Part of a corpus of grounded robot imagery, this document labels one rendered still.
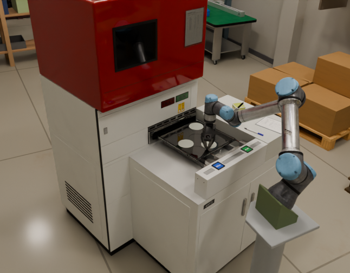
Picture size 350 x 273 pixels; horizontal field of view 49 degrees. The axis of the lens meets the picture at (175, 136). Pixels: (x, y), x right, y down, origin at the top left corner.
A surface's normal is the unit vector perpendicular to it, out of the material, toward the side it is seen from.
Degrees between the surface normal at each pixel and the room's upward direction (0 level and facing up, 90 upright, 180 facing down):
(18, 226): 0
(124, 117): 90
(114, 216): 90
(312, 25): 90
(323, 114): 90
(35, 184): 0
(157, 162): 0
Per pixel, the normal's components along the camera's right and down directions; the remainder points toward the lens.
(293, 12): -0.89, 0.22
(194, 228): -0.73, 0.34
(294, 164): -0.56, -0.22
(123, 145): 0.68, 0.40
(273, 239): 0.02, -0.85
